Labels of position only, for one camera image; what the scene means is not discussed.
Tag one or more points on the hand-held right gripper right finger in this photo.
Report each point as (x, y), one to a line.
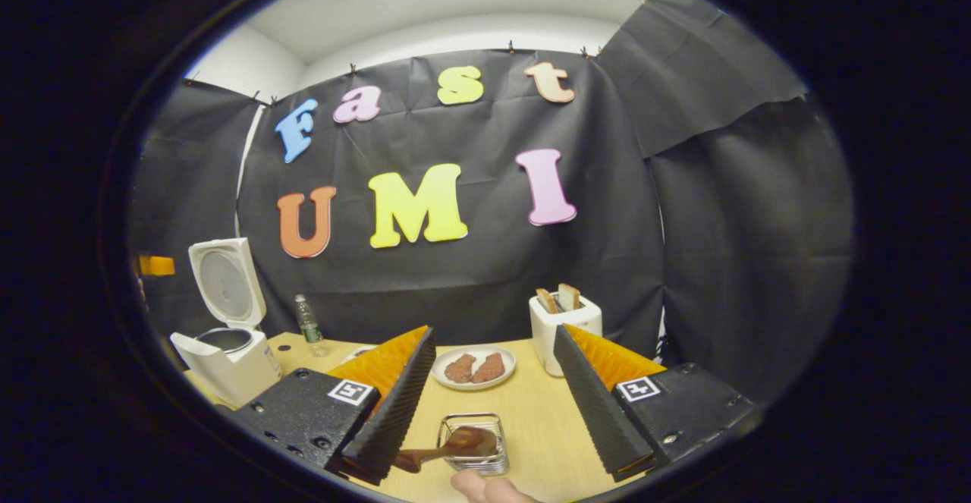
(590, 404)

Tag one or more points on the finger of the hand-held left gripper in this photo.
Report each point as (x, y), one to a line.
(157, 265)

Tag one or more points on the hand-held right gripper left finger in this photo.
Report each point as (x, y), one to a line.
(398, 412)

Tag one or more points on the brown wooden spoon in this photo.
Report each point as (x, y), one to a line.
(470, 442)

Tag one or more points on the white rice cooker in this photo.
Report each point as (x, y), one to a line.
(227, 372)

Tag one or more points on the white divided grain tray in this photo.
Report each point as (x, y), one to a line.
(362, 350)

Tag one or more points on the brown meat piece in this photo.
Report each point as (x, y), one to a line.
(489, 367)
(459, 369)

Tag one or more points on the white round plate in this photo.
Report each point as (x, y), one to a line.
(474, 385)

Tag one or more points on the white toaster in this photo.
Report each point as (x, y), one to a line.
(545, 336)

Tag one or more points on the toast slice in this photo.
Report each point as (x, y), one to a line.
(569, 297)
(546, 301)

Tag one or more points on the clear plastic water bottle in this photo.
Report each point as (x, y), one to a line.
(309, 328)

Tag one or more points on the black backdrop cloth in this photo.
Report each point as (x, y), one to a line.
(683, 260)

